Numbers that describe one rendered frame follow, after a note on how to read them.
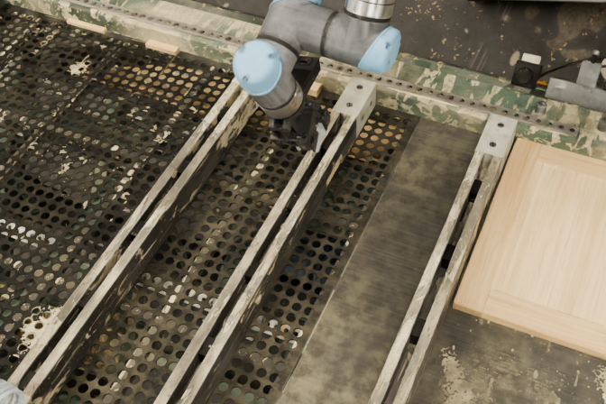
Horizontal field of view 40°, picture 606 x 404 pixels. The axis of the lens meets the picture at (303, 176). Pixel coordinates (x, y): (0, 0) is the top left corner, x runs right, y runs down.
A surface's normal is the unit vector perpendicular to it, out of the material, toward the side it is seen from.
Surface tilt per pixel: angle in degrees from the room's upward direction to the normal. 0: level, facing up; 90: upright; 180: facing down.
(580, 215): 54
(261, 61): 28
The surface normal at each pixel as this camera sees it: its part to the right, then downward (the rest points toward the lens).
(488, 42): -0.35, 0.16
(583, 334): -0.03, -0.67
